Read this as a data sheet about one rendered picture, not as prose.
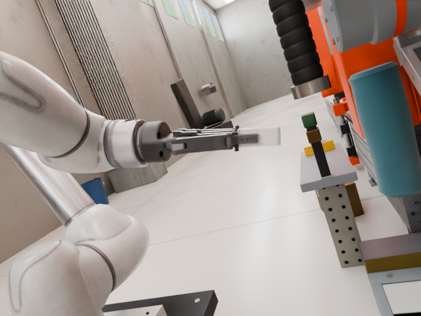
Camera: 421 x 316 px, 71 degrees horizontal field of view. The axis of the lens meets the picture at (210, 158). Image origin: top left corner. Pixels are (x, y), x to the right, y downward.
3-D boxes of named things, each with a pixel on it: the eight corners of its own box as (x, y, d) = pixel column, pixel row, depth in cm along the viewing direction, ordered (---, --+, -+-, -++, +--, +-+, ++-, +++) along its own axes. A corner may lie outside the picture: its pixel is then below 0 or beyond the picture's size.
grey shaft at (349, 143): (360, 165, 208) (341, 97, 200) (351, 167, 210) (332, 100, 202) (358, 162, 216) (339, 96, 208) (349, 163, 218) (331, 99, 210)
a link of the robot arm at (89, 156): (127, 179, 58) (86, 157, 46) (59, 180, 61) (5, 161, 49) (134, 129, 62) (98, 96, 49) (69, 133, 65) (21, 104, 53)
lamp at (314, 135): (322, 140, 89) (319, 128, 89) (309, 144, 91) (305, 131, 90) (321, 138, 93) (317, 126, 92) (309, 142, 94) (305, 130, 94)
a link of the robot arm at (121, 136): (126, 117, 58) (154, 115, 57) (133, 162, 60) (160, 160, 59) (99, 122, 50) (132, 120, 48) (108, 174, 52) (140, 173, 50)
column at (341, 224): (368, 264, 115) (339, 165, 109) (341, 268, 119) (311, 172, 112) (363, 251, 124) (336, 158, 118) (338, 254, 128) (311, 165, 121)
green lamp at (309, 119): (317, 125, 88) (314, 112, 88) (304, 128, 90) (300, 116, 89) (317, 123, 92) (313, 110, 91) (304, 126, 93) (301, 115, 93)
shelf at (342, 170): (358, 180, 89) (356, 171, 89) (302, 193, 95) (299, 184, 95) (341, 148, 129) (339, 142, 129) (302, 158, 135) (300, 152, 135)
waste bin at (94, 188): (99, 204, 459) (89, 178, 452) (118, 198, 447) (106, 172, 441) (84, 214, 424) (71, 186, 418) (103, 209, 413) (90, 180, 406)
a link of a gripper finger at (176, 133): (174, 130, 51) (171, 131, 50) (237, 126, 49) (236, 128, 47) (176, 152, 52) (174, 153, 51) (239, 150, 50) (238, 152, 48)
